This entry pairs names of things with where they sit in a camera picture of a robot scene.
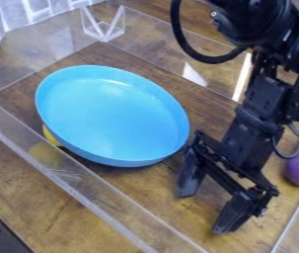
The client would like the clear acrylic front wall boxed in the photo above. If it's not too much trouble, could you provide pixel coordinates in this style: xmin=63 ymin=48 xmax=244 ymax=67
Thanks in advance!
xmin=0 ymin=107 xmax=207 ymax=253

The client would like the white patterned curtain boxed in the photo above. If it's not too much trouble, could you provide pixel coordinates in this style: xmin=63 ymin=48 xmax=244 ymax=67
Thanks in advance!
xmin=0 ymin=0 xmax=107 ymax=44

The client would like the clear acrylic wall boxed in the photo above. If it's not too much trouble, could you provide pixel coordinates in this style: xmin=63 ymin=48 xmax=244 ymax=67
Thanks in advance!
xmin=0 ymin=107 xmax=207 ymax=253
xmin=81 ymin=3 xmax=252 ymax=103

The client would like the yellow toy lemon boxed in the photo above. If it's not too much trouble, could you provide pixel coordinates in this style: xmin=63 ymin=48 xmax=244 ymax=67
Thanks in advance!
xmin=43 ymin=125 xmax=63 ymax=147

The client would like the blue plastic plate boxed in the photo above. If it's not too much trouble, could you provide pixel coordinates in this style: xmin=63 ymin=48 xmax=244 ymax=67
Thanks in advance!
xmin=35 ymin=65 xmax=190 ymax=167

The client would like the black corrugated cable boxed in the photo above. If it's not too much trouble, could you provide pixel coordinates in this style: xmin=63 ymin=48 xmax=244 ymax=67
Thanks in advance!
xmin=169 ymin=0 xmax=249 ymax=65

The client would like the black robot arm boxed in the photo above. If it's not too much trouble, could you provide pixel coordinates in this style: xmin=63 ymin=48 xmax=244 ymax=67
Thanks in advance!
xmin=170 ymin=0 xmax=299 ymax=234

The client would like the clear acrylic back wall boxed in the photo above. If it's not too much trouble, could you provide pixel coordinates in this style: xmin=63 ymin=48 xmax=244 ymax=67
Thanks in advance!
xmin=81 ymin=3 xmax=252 ymax=103

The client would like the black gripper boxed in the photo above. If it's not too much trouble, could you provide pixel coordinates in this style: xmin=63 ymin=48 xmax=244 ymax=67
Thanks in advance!
xmin=177 ymin=107 xmax=284 ymax=234

